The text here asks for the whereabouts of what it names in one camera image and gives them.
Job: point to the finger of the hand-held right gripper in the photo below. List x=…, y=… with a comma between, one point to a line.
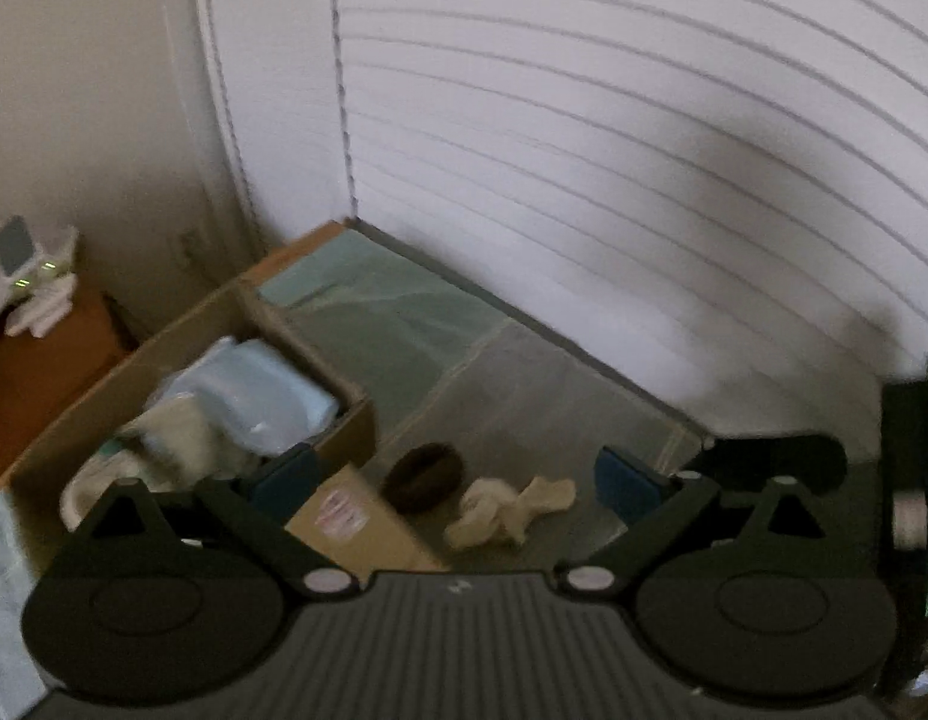
x=771, y=454

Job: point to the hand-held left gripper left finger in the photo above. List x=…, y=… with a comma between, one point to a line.
x=284, y=478

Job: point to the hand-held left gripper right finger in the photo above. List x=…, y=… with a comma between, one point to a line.
x=621, y=491

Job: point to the light blue plastic packet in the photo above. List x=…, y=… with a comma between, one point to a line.
x=284, y=397

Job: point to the cardboard box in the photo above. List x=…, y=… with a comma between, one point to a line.
x=344, y=420

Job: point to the white cloth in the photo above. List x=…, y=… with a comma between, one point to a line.
x=89, y=487

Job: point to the green plaid blanket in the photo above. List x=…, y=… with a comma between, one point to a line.
x=509, y=390

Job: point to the brown wooden desk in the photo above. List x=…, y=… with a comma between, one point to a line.
x=44, y=375

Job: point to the white charging dock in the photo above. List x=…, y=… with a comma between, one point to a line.
x=47, y=292

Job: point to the light blue sheet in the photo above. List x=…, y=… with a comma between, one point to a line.
x=6, y=600

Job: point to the white device with screen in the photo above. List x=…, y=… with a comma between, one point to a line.
x=14, y=244

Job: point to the white louvered door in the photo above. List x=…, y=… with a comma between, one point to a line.
x=584, y=127

